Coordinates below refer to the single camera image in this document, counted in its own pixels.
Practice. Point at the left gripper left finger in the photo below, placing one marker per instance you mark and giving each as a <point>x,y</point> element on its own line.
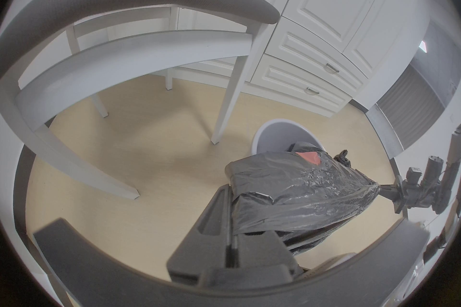
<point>205,237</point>

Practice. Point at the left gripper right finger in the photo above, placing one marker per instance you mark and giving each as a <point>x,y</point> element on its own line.
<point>259,249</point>

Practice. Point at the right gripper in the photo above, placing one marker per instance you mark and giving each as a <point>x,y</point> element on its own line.
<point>408,196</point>

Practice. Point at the black plastic bag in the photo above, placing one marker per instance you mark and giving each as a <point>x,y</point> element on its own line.
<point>299,190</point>

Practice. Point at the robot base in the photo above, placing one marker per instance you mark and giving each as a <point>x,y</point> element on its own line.
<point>335,260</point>

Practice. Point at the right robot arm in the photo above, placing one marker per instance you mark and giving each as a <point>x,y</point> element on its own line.
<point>446,187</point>

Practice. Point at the crumpled black plastic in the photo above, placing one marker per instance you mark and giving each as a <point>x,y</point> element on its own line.
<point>342,158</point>

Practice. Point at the white trash bin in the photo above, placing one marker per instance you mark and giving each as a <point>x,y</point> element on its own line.
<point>273,134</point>

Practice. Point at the grey curtain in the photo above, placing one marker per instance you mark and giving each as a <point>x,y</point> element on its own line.
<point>410,107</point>

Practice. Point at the ceiling light panel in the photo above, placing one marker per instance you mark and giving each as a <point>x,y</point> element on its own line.
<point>423,46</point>

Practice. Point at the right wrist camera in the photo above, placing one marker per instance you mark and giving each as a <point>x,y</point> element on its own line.
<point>414,174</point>

